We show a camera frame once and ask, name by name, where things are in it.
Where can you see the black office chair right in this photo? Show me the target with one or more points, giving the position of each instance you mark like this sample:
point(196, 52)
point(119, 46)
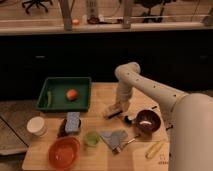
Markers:
point(150, 4)

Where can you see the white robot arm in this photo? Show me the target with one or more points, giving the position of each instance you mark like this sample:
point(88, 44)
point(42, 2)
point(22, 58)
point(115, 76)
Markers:
point(191, 139)

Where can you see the orange tomato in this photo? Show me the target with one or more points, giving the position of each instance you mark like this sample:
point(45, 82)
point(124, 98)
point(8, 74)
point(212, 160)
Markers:
point(71, 94)

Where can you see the dark red bowl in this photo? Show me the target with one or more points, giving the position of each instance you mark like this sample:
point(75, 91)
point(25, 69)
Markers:
point(147, 121)

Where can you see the green plastic tray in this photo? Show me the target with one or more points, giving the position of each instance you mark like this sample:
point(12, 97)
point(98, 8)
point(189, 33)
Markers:
point(59, 86)

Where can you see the orange plastic bowl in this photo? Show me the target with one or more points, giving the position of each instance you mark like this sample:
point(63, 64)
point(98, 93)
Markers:
point(63, 153)

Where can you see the green pepper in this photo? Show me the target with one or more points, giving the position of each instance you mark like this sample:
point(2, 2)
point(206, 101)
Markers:
point(49, 98)

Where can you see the black office chair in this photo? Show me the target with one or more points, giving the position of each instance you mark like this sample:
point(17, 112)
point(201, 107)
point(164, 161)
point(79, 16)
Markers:
point(150, 4)
point(38, 3)

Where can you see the black round knob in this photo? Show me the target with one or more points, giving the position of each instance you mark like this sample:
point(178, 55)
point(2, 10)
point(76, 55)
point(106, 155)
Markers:
point(129, 120)

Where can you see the white cup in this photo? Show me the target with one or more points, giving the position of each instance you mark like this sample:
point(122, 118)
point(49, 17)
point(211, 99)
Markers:
point(37, 126)

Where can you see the yellow corn cob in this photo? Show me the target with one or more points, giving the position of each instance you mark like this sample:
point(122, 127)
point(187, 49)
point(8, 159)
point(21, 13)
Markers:
point(154, 149)

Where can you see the green plastic cup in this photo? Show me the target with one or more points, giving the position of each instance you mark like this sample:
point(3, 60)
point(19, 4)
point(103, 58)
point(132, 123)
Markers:
point(91, 138)

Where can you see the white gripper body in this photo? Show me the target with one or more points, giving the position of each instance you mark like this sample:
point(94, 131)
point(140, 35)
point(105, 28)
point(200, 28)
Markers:
point(123, 105)

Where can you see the orange ball on shelf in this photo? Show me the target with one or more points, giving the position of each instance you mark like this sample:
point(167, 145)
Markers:
point(75, 22)

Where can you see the blue grey cloth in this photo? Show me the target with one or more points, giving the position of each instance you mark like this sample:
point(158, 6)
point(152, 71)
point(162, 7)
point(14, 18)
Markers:
point(113, 138)

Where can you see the blue sponge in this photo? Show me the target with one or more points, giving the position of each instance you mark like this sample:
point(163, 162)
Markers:
point(72, 122)

